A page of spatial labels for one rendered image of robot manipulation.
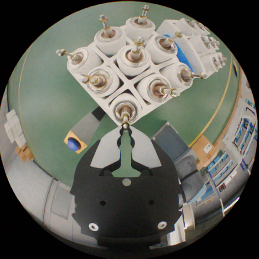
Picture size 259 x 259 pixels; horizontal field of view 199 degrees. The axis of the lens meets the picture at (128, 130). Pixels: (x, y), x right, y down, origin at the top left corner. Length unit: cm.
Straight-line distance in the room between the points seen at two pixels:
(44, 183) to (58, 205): 135
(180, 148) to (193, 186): 21
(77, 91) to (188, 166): 76
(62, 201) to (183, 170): 499
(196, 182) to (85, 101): 76
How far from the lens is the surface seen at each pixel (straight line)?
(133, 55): 20
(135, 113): 22
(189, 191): 40
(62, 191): 498
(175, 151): 44
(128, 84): 28
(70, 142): 24
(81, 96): 54
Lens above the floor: 46
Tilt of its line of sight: 58 degrees down
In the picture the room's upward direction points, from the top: 177 degrees clockwise
